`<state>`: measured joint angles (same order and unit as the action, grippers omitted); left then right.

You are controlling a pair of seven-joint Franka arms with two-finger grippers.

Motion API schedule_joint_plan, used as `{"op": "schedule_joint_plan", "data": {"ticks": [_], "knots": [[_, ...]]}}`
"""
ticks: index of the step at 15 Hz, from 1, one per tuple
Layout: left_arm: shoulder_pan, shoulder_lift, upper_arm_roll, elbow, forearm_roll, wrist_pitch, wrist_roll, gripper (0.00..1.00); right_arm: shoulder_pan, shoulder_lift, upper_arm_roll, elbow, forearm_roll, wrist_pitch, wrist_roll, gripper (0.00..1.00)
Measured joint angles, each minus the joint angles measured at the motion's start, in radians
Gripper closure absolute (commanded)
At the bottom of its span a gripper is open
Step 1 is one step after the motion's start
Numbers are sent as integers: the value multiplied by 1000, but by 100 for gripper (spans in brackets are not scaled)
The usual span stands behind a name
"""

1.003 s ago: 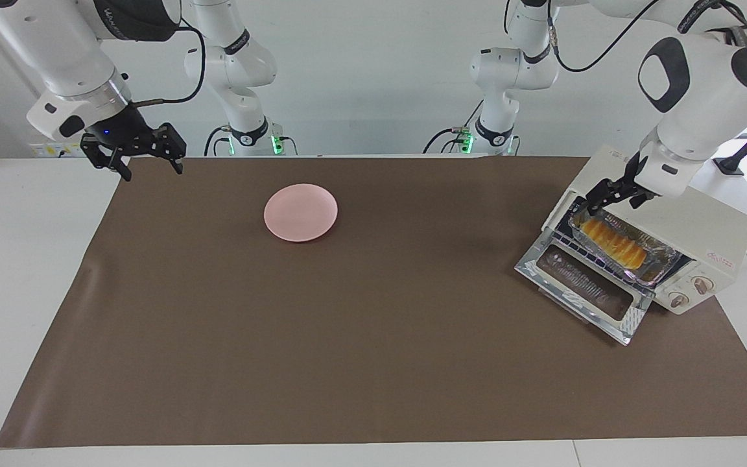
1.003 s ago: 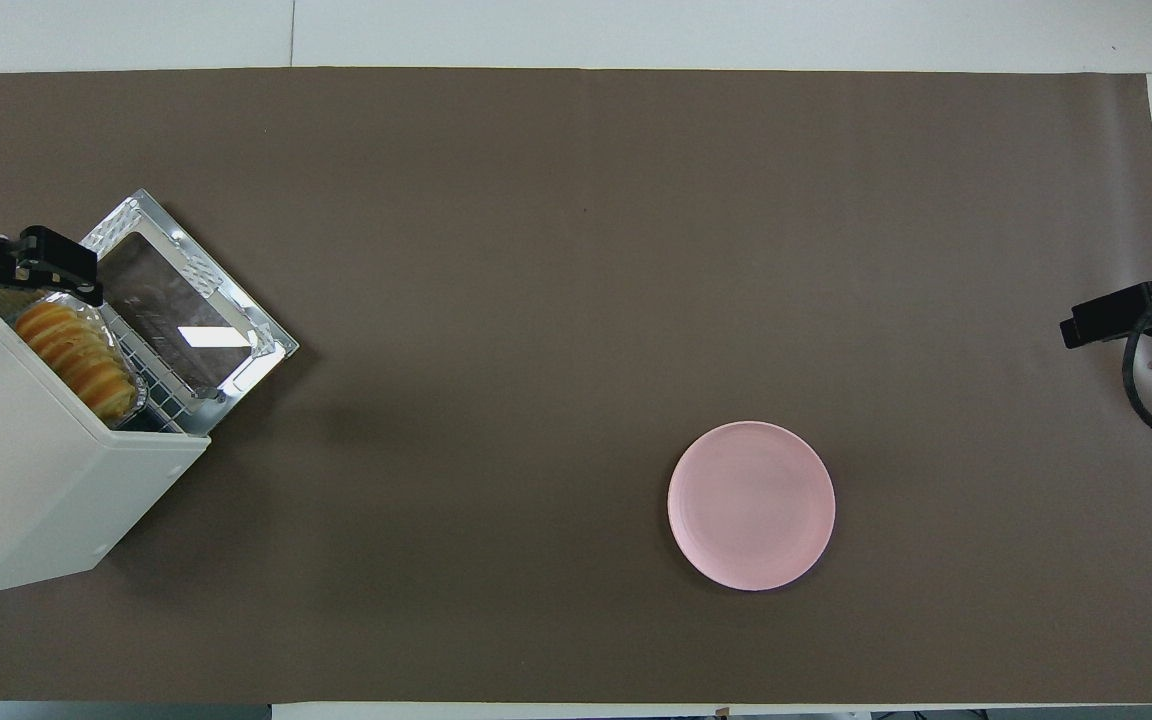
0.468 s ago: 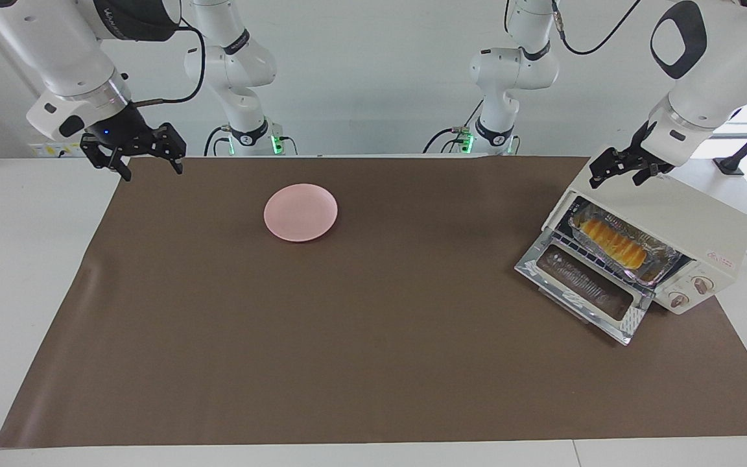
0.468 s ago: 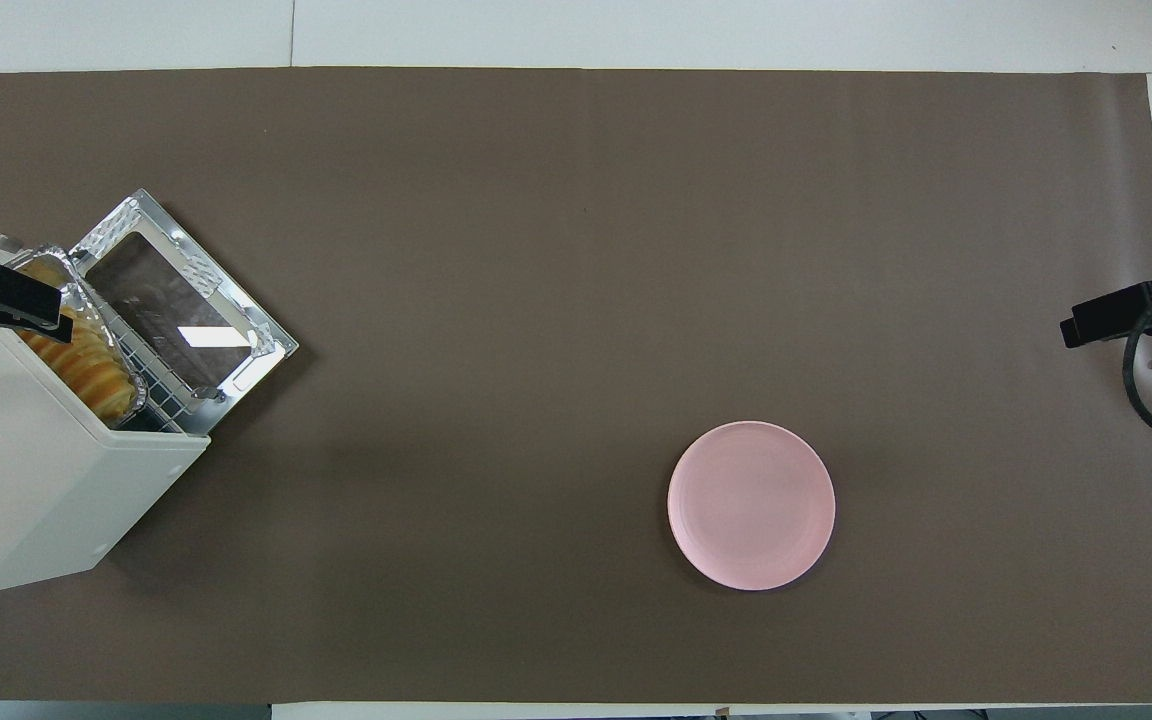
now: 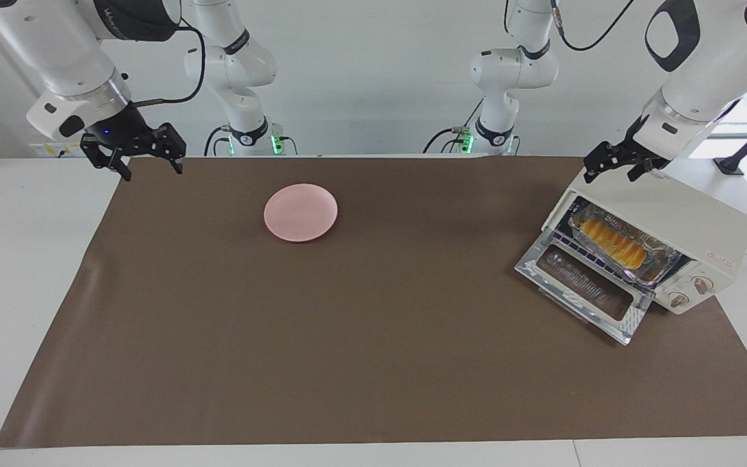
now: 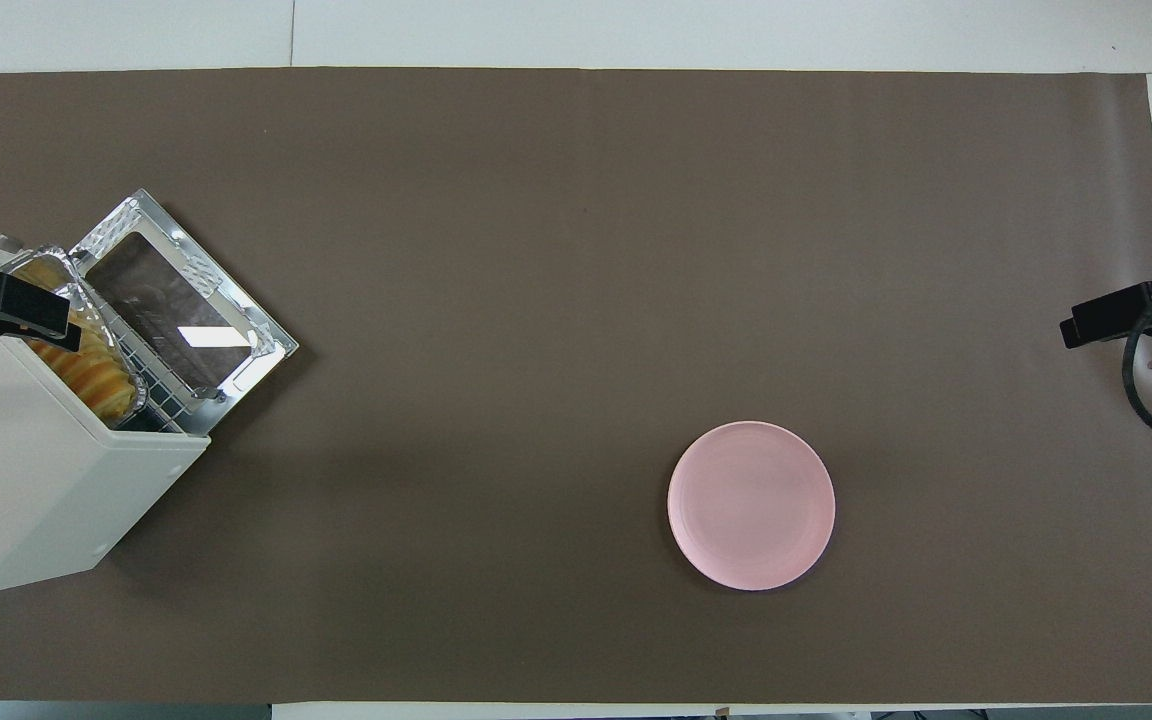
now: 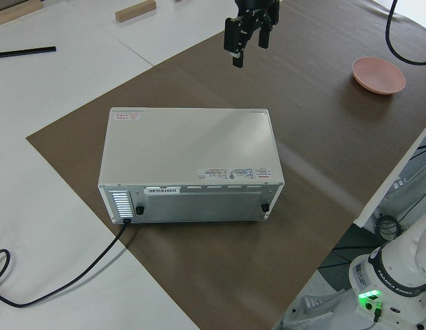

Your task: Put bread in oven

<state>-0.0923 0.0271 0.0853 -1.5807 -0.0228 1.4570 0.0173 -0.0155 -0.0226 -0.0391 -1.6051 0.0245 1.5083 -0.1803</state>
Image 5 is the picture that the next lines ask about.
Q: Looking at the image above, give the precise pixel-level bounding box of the aluminium foil baking tray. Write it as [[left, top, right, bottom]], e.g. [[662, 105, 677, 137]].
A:
[[568, 200, 684, 286]]

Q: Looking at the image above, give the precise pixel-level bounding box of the cream toaster oven body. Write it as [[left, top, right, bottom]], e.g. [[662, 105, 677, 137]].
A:
[[542, 170, 747, 316]]

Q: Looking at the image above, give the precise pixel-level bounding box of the glass toaster oven door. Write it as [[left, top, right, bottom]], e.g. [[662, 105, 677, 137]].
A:
[[515, 228, 654, 346]]

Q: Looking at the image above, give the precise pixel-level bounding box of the pink round plate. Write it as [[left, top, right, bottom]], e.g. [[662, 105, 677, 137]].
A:
[[263, 184, 338, 243]]

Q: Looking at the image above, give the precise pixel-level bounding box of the brown table mat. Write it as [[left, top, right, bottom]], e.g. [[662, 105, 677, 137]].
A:
[[0, 156, 747, 448]]

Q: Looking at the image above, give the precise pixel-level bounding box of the white wall socket box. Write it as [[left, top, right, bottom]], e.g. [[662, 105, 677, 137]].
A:
[[29, 138, 88, 158]]

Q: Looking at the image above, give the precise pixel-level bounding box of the wire oven rack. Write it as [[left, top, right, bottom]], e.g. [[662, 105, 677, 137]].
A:
[[552, 227, 658, 294]]

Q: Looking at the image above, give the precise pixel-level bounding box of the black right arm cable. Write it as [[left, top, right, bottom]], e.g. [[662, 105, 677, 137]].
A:
[[132, 19, 208, 106]]

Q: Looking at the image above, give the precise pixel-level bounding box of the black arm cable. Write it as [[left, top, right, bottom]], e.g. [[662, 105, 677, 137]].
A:
[[552, 0, 637, 53], [132, 19, 208, 106]]

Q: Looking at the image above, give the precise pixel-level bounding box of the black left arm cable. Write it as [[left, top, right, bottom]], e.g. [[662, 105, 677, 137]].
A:
[[552, 0, 637, 53]]

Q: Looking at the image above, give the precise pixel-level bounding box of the black left base cable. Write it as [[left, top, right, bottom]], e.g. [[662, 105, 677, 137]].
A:
[[422, 97, 486, 155]]

